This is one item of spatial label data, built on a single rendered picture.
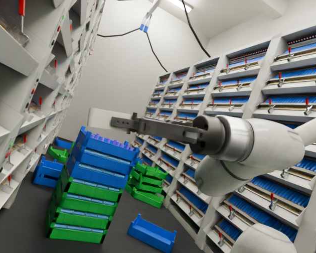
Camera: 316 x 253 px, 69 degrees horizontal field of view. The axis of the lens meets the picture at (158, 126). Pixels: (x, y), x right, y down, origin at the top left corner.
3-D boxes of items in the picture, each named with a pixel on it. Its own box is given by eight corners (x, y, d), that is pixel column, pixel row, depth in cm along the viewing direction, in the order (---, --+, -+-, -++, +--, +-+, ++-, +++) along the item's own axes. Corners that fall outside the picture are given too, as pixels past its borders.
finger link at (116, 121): (140, 129, 39) (144, 131, 36) (110, 125, 38) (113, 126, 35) (141, 121, 39) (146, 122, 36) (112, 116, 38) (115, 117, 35)
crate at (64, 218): (100, 212, 144) (104, 200, 144) (108, 230, 126) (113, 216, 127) (50, 204, 130) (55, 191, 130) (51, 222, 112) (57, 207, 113)
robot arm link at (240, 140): (220, 157, 51) (197, 154, 49) (227, 117, 51) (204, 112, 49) (248, 167, 43) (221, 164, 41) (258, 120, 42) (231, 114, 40)
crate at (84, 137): (123, 152, 145) (128, 141, 146) (134, 161, 128) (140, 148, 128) (76, 138, 131) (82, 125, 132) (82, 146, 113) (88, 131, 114)
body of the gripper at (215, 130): (222, 160, 41) (176, 154, 38) (199, 150, 49) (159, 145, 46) (230, 119, 41) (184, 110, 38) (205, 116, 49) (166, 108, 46)
